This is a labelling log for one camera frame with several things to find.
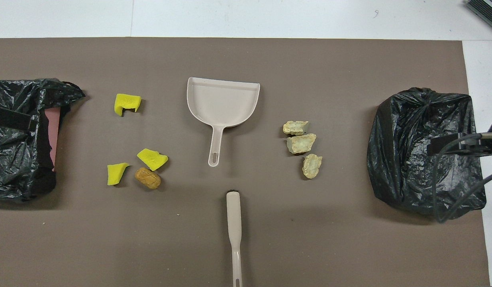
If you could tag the beige plastic dustpan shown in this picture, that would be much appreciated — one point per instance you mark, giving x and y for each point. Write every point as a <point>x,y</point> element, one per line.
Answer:
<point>222,99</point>

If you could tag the pink bin with black bag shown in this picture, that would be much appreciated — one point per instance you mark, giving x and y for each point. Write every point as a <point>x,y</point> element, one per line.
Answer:
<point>14,159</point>

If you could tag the beige hand brush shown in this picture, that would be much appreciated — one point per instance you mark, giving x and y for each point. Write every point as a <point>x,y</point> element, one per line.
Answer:
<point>233,215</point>

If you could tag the brown table mat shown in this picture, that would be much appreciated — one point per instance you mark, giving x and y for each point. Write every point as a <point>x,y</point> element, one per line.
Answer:
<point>246,59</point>

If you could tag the dark ribbed box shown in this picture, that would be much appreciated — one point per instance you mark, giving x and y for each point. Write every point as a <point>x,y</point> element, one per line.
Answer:
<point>489,8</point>

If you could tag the notched yellow sponge piece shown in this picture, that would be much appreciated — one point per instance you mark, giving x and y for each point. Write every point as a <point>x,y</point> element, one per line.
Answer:
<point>126,101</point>

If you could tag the pale beige sponge chunk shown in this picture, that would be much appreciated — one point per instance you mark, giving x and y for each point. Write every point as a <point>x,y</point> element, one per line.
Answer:
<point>301,144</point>
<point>312,166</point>
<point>295,128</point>

